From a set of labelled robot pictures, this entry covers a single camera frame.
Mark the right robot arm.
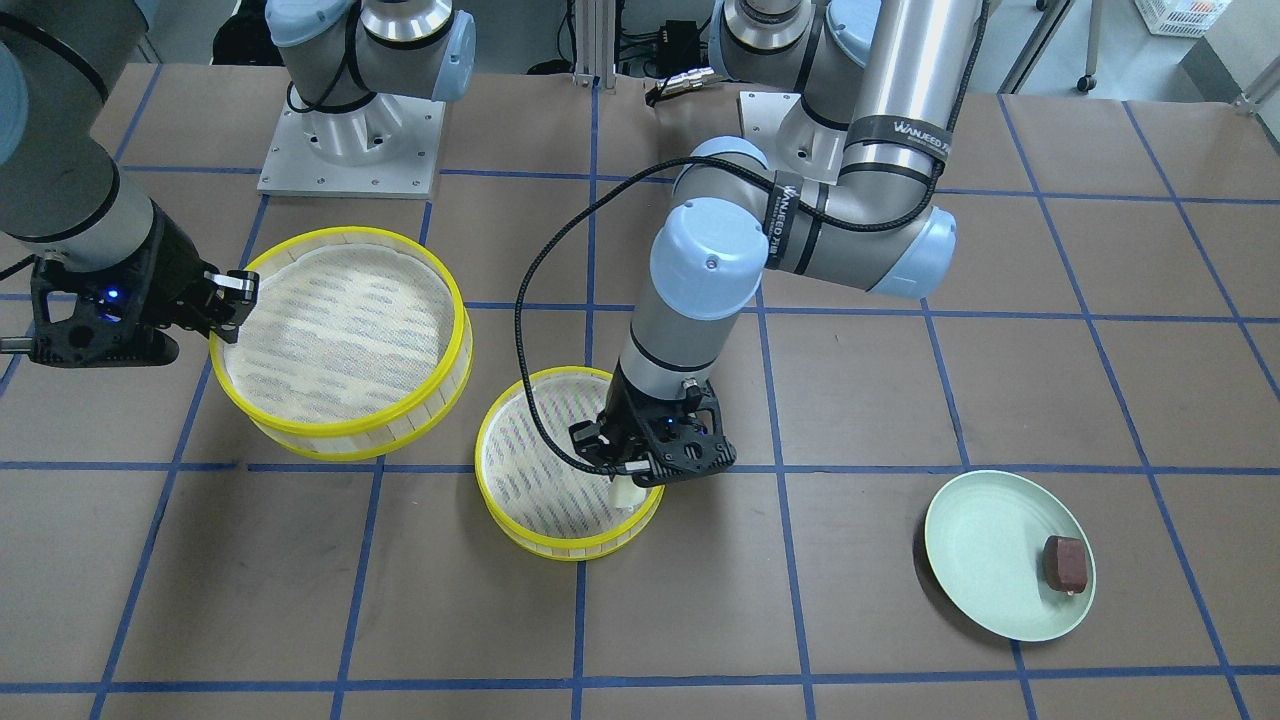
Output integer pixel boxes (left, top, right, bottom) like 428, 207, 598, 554
1, 1, 477, 368

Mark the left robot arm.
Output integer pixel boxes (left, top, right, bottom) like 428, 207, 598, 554
568, 1, 989, 487

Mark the light green plate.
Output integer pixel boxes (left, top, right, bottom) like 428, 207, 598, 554
923, 470, 1097, 642

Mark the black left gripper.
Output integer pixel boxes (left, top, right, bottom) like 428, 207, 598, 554
570, 378, 737, 487

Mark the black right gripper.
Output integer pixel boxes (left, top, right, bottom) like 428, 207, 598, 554
3, 215, 260, 368

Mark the black braided cable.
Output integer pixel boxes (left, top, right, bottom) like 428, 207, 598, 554
515, 155, 781, 471

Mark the white steamed bun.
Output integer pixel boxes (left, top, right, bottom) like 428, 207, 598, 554
608, 475, 648, 512

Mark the brown bun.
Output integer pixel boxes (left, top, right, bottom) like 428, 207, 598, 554
1041, 536, 1091, 594

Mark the large yellow bamboo steamer layer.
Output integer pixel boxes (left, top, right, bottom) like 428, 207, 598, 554
210, 225, 474, 460

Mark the small yellow bamboo steamer layer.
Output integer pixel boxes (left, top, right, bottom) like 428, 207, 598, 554
475, 382, 664, 561

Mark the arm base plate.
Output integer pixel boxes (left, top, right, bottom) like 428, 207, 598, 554
257, 94, 448, 200
739, 91, 846, 184

